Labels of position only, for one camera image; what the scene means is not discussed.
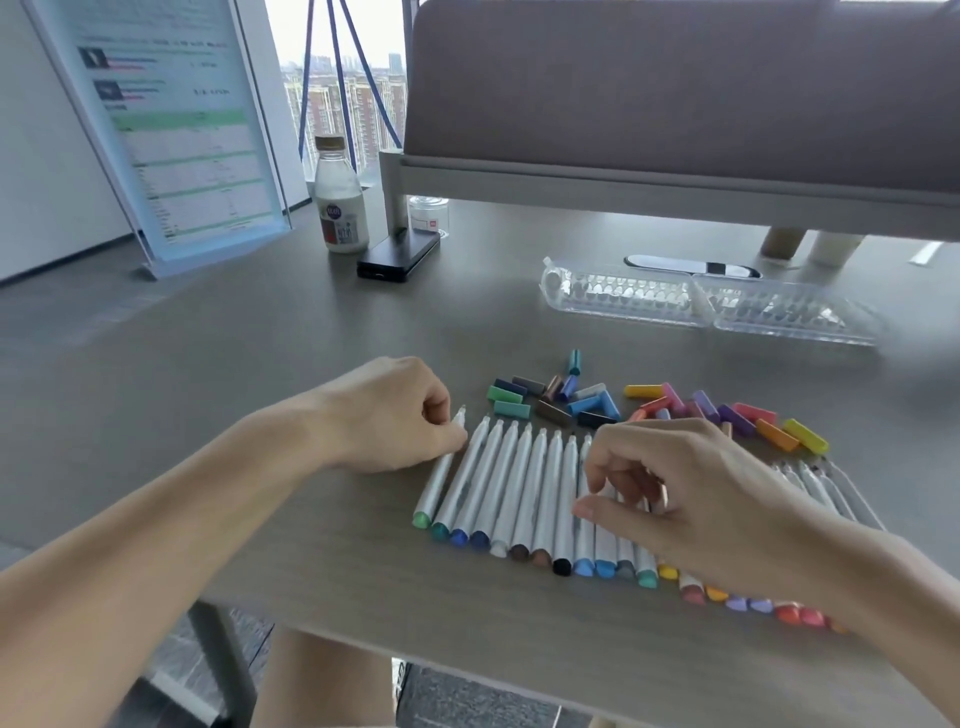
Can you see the grey round table leg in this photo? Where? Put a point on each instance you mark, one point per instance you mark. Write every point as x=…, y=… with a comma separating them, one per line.
x=225, y=667

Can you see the person's left forearm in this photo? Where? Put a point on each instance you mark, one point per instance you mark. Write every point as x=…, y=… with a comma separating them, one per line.
x=150, y=570

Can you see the pink-ended white marker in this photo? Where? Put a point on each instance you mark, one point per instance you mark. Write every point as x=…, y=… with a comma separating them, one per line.
x=812, y=617

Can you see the person's bare leg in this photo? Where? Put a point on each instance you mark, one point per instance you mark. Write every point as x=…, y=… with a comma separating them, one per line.
x=315, y=682

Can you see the white milk bottle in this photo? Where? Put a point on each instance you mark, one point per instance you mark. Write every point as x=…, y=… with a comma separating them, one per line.
x=341, y=217

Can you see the grey desk divider shelf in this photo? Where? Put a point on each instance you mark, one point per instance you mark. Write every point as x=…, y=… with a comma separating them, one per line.
x=675, y=90

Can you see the black rectangular power bank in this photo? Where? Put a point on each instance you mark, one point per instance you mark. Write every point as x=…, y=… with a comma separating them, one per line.
x=397, y=259

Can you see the orange-tipped white marker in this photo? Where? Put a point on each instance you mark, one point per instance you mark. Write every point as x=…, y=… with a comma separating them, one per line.
x=716, y=592

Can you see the brown paper cup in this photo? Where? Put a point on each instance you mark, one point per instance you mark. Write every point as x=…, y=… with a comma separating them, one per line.
x=781, y=241

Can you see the person's right forearm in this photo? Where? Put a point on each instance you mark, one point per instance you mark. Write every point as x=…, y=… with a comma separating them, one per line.
x=885, y=600

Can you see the red-tipped white marker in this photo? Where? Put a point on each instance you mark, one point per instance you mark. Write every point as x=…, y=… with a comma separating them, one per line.
x=787, y=615

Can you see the clear plastic marker case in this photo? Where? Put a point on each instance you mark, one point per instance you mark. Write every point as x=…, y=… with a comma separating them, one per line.
x=637, y=296

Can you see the small clear jar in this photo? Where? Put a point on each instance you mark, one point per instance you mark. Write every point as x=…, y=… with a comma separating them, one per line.
x=429, y=217

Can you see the set of red-toned caps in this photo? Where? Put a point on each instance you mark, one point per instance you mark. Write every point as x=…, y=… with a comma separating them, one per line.
x=776, y=435

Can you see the person's left hand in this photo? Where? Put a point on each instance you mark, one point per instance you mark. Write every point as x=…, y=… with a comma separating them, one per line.
x=382, y=420

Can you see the blue marker cap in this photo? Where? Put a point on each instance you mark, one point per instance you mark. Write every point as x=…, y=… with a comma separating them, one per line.
x=568, y=386

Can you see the person's right hand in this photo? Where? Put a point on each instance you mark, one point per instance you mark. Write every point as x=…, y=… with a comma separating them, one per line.
x=712, y=502

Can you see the blue-ended white marker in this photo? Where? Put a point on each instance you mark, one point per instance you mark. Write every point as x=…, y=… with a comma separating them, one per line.
x=478, y=484

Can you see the white paper cup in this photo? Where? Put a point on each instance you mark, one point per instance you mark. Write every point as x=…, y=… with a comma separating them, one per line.
x=834, y=247

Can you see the grey desk shelf riser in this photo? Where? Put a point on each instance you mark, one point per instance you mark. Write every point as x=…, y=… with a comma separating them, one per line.
x=600, y=196

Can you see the navy-ended white marker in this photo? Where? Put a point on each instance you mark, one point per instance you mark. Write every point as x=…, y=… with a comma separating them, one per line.
x=496, y=484

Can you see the white paper slip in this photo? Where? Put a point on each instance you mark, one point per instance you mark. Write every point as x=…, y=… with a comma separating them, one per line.
x=925, y=253

